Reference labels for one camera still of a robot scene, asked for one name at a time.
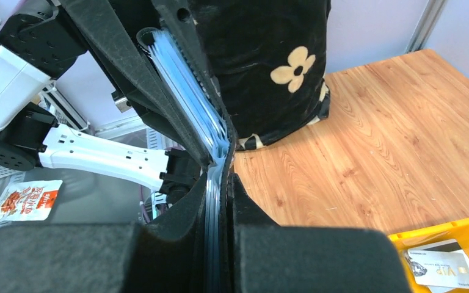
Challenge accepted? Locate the snack packet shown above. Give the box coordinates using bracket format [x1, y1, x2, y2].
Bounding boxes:
[0, 180, 63, 223]

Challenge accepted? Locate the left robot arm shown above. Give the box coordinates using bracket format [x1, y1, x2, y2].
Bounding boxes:
[0, 1, 233, 207]

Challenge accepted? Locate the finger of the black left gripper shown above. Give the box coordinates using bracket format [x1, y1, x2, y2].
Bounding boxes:
[152, 0, 233, 134]
[61, 1, 211, 166]

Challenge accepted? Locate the black leather card holder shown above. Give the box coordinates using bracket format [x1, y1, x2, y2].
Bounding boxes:
[136, 27, 231, 292]

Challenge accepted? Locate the silver card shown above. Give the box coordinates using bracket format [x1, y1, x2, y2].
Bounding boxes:
[403, 239, 469, 292]

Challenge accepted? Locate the yellow bin left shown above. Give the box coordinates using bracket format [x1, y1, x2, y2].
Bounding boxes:
[389, 218, 469, 292]

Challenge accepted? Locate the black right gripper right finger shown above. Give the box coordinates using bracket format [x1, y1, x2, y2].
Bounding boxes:
[227, 173, 411, 292]

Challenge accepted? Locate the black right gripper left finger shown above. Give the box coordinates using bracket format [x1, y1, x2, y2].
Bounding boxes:
[0, 176, 206, 292]

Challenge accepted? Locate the black floral blanket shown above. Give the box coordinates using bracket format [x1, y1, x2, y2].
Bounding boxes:
[189, 0, 331, 151]

